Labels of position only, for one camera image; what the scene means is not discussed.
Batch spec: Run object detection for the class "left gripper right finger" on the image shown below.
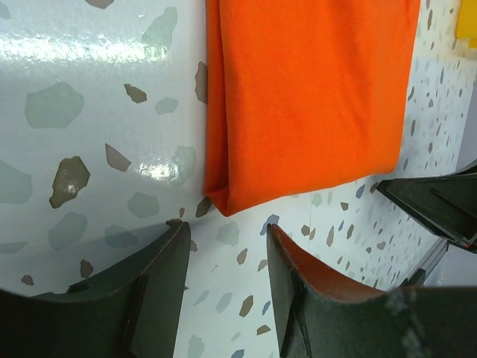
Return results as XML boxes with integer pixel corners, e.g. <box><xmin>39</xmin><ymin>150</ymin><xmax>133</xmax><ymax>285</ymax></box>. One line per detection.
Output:
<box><xmin>267</xmin><ymin>224</ymin><xmax>384</xmax><ymax>357</ymax></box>

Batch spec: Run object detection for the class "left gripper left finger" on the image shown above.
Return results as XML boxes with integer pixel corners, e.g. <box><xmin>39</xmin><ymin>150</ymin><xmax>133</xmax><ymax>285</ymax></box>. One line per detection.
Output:
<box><xmin>1</xmin><ymin>222</ymin><xmax>191</xmax><ymax>357</ymax></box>

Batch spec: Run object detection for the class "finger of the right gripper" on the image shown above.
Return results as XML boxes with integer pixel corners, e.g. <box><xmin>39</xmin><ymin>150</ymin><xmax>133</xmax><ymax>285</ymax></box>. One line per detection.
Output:
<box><xmin>377</xmin><ymin>161</ymin><xmax>476</xmax><ymax>254</ymax></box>

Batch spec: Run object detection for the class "orange t shirt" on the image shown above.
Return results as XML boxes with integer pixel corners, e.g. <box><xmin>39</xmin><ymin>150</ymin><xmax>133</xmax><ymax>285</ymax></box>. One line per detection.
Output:
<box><xmin>204</xmin><ymin>1</ymin><xmax>420</xmax><ymax>216</ymax></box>

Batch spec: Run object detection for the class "yellow plastic tray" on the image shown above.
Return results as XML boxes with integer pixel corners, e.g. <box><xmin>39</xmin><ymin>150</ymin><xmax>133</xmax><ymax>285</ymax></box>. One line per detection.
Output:
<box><xmin>455</xmin><ymin>0</ymin><xmax>477</xmax><ymax>49</ymax></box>

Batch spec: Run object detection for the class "aluminium frame rail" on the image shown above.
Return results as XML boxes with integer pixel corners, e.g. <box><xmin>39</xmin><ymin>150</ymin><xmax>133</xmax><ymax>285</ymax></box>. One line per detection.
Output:
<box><xmin>399</xmin><ymin>240</ymin><xmax>449</xmax><ymax>287</ymax></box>

